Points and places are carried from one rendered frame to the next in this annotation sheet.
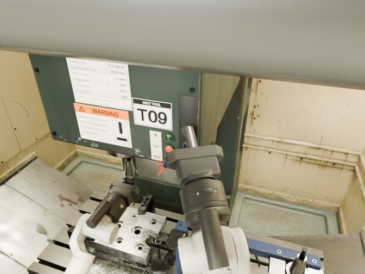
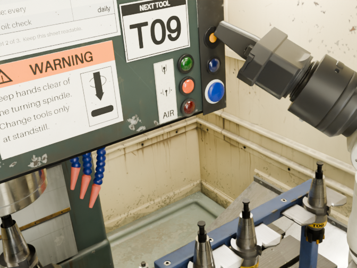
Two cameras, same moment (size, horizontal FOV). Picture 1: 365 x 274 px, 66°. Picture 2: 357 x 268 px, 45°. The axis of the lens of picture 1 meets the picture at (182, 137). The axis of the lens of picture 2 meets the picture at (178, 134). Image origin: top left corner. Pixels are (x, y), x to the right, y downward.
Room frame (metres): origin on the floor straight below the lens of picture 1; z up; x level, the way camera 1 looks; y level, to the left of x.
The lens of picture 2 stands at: (0.23, 0.50, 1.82)
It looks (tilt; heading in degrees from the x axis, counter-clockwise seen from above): 25 degrees down; 308
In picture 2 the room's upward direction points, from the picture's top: 5 degrees counter-clockwise
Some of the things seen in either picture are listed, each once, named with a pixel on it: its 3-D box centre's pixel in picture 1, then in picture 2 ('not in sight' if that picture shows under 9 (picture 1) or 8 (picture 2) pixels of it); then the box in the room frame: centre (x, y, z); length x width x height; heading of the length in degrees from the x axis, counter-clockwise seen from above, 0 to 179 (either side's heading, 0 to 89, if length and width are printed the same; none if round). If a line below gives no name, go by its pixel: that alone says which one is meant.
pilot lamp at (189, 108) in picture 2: not in sight; (189, 107); (0.57, 0.03, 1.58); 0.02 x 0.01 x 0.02; 71
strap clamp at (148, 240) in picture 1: (159, 247); not in sight; (0.77, 0.10, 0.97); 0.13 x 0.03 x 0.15; 71
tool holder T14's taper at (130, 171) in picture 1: (129, 166); (13, 239); (0.85, 0.20, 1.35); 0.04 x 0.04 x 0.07
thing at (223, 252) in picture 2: not in sight; (226, 259); (0.59, -0.08, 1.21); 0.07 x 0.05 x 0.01; 161
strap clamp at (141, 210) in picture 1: (145, 207); not in sight; (1.00, 0.18, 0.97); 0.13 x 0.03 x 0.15; 161
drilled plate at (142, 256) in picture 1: (127, 230); not in sight; (0.87, 0.25, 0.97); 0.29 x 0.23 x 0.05; 71
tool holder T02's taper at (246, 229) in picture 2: not in sight; (246, 228); (0.57, -0.13, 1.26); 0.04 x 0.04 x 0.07
